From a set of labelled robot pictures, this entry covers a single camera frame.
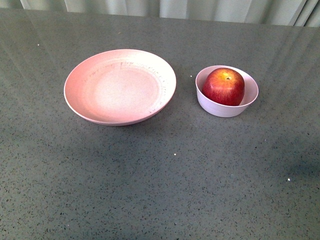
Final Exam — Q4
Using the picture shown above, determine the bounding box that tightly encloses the pink plate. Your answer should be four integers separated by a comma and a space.
64, 49, 177, 126

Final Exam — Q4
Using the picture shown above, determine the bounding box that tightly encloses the light pink bowl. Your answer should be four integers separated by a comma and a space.
195, 65, 259, 118

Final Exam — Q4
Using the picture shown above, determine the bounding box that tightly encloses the white curtain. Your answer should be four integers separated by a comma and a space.
0, 0, 320, 28

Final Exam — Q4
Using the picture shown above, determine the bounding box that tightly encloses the red apple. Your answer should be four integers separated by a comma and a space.
202, 67, 245, 106

